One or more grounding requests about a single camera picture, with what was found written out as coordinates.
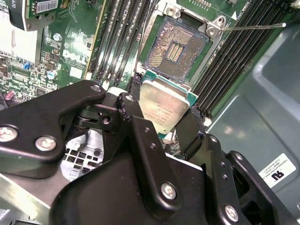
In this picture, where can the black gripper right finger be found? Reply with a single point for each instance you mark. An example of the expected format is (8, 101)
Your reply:
(220, 187)

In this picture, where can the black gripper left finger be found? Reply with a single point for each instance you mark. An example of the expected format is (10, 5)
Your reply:
(35, 112)

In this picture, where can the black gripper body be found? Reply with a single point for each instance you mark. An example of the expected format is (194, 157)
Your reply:
(105, 199)

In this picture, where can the silver CPU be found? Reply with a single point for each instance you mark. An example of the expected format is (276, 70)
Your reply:
(161, 105)

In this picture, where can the metal locking lever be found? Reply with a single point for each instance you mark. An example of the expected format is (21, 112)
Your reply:
(253, 26)

